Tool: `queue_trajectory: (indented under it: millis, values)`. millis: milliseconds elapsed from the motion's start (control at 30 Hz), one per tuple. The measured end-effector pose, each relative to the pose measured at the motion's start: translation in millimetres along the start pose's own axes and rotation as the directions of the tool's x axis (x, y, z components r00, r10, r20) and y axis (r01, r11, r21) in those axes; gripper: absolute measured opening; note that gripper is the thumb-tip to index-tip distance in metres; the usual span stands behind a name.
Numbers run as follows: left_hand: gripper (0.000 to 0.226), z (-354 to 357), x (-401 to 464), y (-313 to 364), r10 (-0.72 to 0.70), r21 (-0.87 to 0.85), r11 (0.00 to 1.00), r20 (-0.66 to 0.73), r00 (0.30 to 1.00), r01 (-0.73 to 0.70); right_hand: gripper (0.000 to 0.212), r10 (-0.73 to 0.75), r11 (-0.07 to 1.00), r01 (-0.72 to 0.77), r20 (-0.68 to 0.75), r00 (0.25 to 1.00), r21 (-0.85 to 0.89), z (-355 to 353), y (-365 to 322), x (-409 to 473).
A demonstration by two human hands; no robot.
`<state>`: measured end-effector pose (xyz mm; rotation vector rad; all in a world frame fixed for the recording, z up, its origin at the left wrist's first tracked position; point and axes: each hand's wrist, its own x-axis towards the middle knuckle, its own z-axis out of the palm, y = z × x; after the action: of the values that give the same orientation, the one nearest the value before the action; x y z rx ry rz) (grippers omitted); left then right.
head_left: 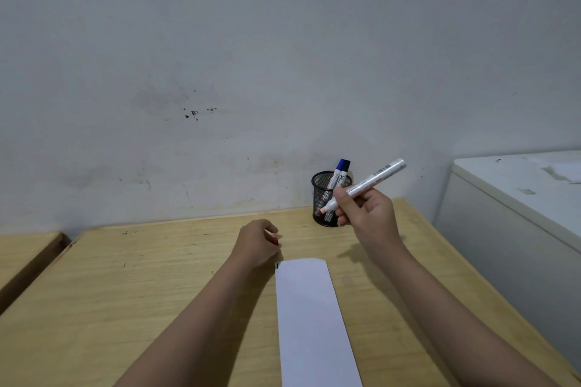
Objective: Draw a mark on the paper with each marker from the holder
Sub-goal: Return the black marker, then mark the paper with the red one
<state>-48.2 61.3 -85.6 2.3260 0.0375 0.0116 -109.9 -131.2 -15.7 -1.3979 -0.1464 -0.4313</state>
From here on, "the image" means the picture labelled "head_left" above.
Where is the person's right forearm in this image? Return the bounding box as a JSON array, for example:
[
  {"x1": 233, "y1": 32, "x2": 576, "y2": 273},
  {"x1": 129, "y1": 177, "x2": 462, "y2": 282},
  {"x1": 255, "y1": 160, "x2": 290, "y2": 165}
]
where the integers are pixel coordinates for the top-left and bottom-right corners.
[{"x1": 367, "y1": 239, "x2": 562, "y2": 387}]

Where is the white cabinet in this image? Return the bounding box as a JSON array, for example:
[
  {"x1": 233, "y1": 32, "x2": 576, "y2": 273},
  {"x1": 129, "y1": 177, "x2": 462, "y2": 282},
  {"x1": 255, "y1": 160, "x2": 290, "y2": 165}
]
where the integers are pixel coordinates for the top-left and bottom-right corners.
[{"x1": 433, "y1": 149, "x2": 581, "y2": 372}]

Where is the person's left hand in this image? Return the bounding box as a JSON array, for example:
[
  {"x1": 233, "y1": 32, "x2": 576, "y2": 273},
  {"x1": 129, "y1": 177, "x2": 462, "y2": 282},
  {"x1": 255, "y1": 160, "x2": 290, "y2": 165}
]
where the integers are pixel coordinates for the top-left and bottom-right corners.
[{"x1": 229, "y1": 218, "x2": 282, "y2": 270}]

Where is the red marker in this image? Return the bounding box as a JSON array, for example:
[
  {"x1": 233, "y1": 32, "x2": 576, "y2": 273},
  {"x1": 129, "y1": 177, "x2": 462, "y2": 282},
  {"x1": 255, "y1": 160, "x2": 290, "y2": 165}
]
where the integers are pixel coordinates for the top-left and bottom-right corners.
[{"x1": 319, "y1": 158, "x2": 407, "y2": 215}]

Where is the black mesh pen holder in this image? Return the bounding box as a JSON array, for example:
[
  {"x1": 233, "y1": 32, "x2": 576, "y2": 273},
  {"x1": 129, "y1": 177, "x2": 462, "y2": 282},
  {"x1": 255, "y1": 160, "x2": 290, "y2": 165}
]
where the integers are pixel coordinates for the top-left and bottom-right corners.
[{"x1": 311, "y1": 171, "x2": 353, "y2": 228}]

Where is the white paper strip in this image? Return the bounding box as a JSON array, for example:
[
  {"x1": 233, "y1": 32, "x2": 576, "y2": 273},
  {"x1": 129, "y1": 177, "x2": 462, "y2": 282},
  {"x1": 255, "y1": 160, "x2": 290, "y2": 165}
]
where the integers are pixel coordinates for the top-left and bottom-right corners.
[{"x1": 275, "y1": 258, "x2": 364, "y2": 387}]

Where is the person's left forearm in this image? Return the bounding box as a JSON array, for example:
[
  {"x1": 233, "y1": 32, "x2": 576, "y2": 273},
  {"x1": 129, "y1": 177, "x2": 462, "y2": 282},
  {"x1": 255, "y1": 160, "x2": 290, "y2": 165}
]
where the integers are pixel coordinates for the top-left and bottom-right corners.
[{"x1": 113, "y1": 255, "x2": 278, "y2": 387}]

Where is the person's right hand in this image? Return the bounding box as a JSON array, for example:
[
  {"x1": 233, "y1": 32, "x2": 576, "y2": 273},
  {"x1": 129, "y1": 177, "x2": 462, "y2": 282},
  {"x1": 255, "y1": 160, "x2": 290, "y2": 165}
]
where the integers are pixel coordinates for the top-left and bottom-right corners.
[{"x1": 333, "y1": 186, "x2": 405, "y2": 263}]

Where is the blue marker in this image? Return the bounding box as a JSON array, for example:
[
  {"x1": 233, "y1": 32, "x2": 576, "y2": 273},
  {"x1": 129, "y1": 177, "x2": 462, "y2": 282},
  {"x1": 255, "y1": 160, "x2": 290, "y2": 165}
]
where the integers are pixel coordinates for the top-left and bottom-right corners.
[{"x1": 314, "y1": 158, "x2": 346, "y2": 218}]

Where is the black marker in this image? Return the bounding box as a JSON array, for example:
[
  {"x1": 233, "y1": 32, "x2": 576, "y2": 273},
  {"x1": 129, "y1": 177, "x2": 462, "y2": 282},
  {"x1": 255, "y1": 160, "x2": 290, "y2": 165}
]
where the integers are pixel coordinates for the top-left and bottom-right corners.
[{"x1": 324, "y1": 160, "x2": 351, "y2": 223}]

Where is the light wooden table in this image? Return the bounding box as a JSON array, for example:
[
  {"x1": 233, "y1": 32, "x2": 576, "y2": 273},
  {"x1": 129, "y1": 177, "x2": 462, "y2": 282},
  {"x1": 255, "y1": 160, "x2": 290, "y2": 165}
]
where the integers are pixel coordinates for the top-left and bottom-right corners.
[{"x1": 0, "y1": 231, "x2": 69, "y2": 315}]

